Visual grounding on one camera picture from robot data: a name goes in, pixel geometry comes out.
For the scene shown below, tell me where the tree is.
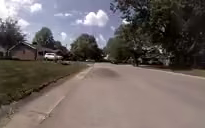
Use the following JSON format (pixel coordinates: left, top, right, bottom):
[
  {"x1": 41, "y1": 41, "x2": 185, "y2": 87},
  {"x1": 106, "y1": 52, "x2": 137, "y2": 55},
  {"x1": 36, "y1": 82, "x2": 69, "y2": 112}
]
[
  {"x1": 0, "y1": 17, "x2": 28, "y2": 58},
  {"x1": 32, "y1": 26, "x2": 70, "y2": 57},
  {"x1": 69, "y1": 33, "x2": 105, "y2": 62}
]

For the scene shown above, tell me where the grey asphalt road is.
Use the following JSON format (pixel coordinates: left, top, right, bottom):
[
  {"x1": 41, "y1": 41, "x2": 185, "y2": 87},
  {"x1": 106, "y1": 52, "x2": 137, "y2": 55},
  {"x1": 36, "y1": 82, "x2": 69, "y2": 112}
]
[{"x1": 39, "y1": 62, "x2": 205, "y2": 128}]

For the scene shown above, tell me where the white car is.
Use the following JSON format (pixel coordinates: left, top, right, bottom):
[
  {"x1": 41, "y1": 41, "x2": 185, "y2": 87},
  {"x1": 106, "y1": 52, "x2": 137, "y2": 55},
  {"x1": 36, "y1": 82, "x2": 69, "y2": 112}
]
[{"x1": 43, "y1": 52, "x2": 64, "y2": 62}]

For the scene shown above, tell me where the row of trees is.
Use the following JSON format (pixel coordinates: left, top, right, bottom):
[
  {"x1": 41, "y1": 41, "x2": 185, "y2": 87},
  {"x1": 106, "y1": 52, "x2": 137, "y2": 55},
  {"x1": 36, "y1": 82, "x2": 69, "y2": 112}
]
[{"x1": 104, "y1": 0, "x2": 205, "y2": 70}]

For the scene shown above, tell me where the brick house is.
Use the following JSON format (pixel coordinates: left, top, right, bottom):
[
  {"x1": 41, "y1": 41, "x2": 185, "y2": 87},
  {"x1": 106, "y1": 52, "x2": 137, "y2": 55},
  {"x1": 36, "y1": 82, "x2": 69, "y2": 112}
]
[{"x1": 6, "y1": 41, "x2": 63, "y2": 62}]

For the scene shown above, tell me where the pale concrete gutter strip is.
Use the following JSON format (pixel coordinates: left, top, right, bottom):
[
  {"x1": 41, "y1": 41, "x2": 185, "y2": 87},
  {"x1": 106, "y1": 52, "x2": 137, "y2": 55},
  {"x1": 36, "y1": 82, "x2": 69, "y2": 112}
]
[{"x1": 2, "y1": 64, "x2": 95, "y2": 128}]

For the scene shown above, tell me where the pale concrete kerb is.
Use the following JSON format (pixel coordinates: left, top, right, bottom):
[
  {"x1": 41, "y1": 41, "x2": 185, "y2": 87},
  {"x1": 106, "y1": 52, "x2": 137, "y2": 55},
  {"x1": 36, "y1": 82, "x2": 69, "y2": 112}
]
[{"x1": 136, "y1": 65, "x2": 205, "y2": 82}]

